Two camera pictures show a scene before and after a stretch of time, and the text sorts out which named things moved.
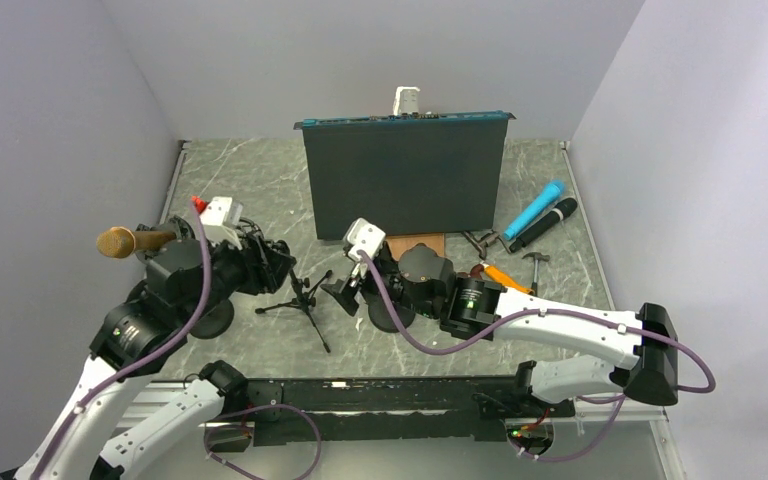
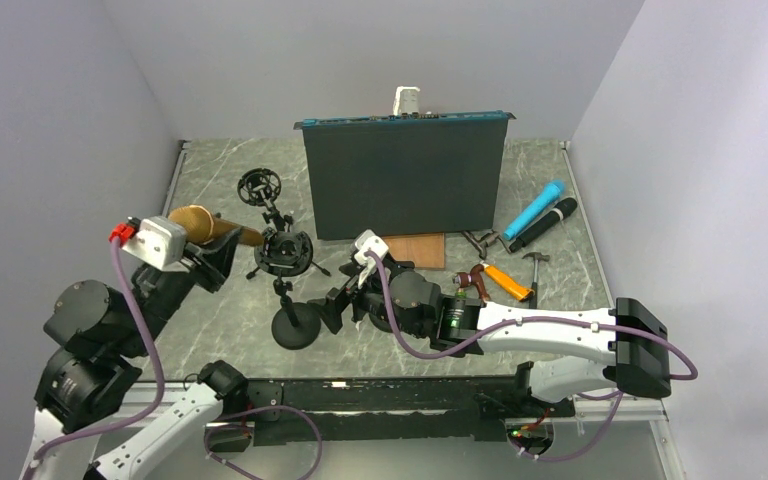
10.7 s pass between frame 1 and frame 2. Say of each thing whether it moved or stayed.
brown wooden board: stayed
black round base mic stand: stayed
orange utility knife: stayed
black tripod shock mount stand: moved
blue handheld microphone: stayed
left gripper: moved
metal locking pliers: stayed
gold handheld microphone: moved
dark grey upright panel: stayed
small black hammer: stayed
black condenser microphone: stayed
